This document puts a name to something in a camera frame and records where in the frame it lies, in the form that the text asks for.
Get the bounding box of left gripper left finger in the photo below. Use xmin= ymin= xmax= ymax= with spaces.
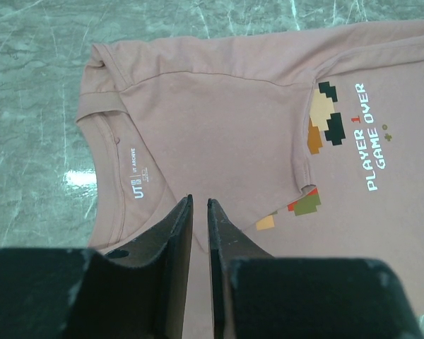
xmin=0 ymin=196 xmax=193 ymax=338

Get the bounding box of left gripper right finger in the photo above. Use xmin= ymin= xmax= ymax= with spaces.
xmin=208 ymin=199 xmax=423 ymax=338

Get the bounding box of pink printed t shirt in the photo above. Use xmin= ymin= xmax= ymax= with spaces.
xmin=76 ymin=20 xmax=424 ymax=338

